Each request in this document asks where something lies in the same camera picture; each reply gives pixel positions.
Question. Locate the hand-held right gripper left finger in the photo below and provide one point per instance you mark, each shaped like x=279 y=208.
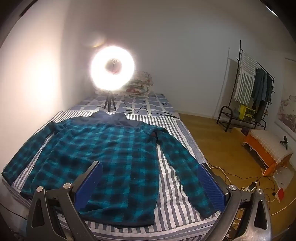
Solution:
x=89 y=185

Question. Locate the blue patterned bed sheet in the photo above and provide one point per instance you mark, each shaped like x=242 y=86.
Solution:
x=157 y=104

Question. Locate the dark hanging clothes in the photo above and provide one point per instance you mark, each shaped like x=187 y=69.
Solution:
x=260 y=88

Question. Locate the black tripod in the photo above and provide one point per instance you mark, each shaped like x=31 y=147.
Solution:
x=108 y=99

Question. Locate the striped hanging towel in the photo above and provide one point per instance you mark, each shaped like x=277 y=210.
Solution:
x=244 y=81

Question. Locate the red card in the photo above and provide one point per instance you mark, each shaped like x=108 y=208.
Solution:
x=280 y=194

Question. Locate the grey white striped quilt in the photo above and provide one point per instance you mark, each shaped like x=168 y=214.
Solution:
x=168 y=180

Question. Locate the clear plastic box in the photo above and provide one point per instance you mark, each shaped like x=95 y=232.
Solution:
x=281 y=176

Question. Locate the black clothes rack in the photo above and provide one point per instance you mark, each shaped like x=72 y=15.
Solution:
x=240 y=49

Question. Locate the yellow box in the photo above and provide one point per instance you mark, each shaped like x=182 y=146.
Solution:
x=246 y=112

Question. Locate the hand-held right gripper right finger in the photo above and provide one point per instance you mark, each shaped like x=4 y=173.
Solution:
x=210 y=187

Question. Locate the orange bench with white cover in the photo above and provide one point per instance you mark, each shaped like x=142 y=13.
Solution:
x=266 y=143

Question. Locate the teal plaid fleece jacket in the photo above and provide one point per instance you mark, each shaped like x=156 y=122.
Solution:
x=115 y=150

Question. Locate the small black tool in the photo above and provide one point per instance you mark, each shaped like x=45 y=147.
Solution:
x=285 y=141

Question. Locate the folded floral quilt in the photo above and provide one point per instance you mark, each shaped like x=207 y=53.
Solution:
x=141 y=85

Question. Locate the white power strip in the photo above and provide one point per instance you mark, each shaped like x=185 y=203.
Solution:
x=247 y=188

